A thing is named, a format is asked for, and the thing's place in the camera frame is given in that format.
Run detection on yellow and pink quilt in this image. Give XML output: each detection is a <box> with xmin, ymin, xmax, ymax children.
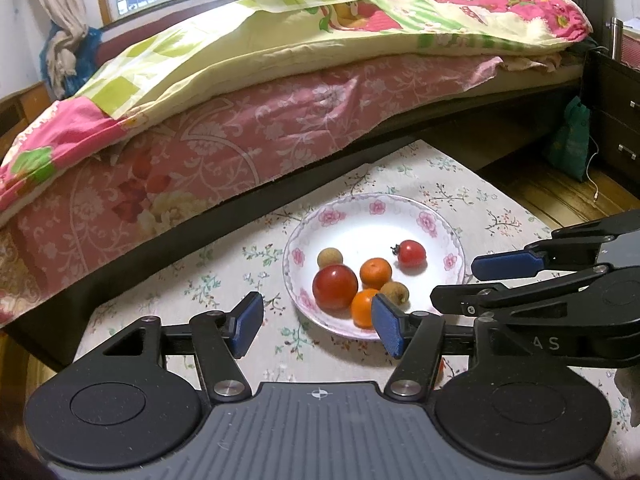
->
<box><xmin>0</xmin><ymin>0</ymin><xmax>593</xmax><ymax>213</ymax></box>

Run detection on floral tablecloth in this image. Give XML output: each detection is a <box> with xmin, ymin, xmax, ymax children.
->
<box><xmin>75</xmin><ymin>139</ymin><xmax>640</xmax><ymax>428</ymax></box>

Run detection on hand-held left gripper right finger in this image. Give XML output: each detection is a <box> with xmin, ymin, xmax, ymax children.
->
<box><xmin>371</xmin><ymin>293</ymin><xmax>566</xmax><ymax>403</ymax></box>

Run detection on white cable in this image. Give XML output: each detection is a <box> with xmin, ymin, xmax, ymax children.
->
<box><xmin>585</xmin><ymin>137</ymin><xmax>602</xmax><ymax>201</ymax></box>

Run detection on large red tomato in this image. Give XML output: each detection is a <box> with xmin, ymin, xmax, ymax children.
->
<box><xmin>312</xmin><ymin>264</ymin><xmax>359</xmax><ymax>311</ymax></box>

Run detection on white floral-rimmed plate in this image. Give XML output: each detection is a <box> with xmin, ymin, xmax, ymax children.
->
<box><xmin>282</xmin><ymin>192</ymin><xmax>466</xmax><ymax>342</ymax></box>

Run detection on glossy orange tomato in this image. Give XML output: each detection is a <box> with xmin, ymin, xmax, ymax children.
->
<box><xmin>350</xmin><ymin>288</ymin><xmax>383</xmax><ymax>330</ymax></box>

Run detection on orange tangerine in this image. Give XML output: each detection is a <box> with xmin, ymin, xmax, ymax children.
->
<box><xmin>360</xmin><ymin>257</ymin><xmax>393</xmax><ymax>286</ymax></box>

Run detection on small red tomato with stem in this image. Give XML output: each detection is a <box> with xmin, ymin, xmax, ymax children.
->
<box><xmin>391</xmin><ymin>239</ymin><xmax>427</xmax><ymax>267</ymax></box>

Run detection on beige curtain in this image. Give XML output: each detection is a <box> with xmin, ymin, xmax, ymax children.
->
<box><xmin>20</xmin><ymin>0</ymin><xmax>91</xmax><ymax>101</ymax></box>

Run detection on tan longan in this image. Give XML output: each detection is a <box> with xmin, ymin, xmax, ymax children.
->
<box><xmin>317</xmin><ymin>247</ymin><xmax>344</xmax><ymax>270</ymax></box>
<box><xmin>380</xmin><ymin>281</ymin><xmax>407</xmax><ymax>306</ymax></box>

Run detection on dark nightstand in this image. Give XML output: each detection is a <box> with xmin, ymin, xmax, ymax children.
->
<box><xmin>582</xmin><ymin>47</ymin><xmax>640</xmax><ymax>211</ymax></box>

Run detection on wooden cabinet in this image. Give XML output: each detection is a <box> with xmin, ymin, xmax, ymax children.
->
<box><xmin>0</xmin><ymin>80</ymin><xmax>53</xmax><ymax>161</ymax></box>

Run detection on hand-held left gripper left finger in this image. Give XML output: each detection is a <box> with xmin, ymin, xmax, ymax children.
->
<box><xmin>102</xmin><ymin>291</ymin><xmax>264</xmax><ymax>403</ymax></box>

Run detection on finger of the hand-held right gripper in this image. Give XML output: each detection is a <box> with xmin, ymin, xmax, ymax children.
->
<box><xmin>471</xmin><ymin>211</ymin><xmax>640</xmax><ymax>281</ymax></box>
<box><xmin>431</xmin><ymin>266</ymin><xmax>608</xmax><ymax>317</ymax></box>

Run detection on green bag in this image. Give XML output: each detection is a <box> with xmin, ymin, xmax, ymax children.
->
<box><xmin>545</xmin><ymin>96</ymin><xmax>592</xmax><ymax>182</ymax></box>

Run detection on blue cloth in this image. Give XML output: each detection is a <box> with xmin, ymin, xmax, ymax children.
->
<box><xmin>40</xmin><ymin>27</ymin><xmax>103</xmax><ymax>86</ymax></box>

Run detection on bed with floral quilt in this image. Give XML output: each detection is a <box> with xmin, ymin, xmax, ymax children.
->
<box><xmin>5</xmin><ymin>77</ymin><xmax>596</xmax><ymax>368</ymax></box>

